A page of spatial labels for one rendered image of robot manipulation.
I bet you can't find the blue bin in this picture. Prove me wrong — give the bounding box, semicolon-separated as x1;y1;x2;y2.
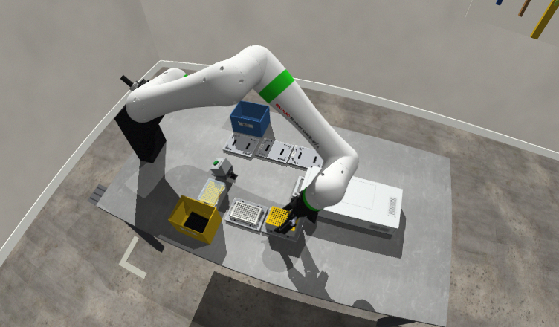
230;101;271;137

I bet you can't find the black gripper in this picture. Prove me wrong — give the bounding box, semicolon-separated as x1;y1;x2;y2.
274;196;306;235

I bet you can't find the yellow bin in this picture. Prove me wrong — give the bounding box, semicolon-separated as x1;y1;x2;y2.
168;195;222;245

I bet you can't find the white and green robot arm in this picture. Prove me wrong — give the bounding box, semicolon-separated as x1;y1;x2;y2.
120;45;359;224

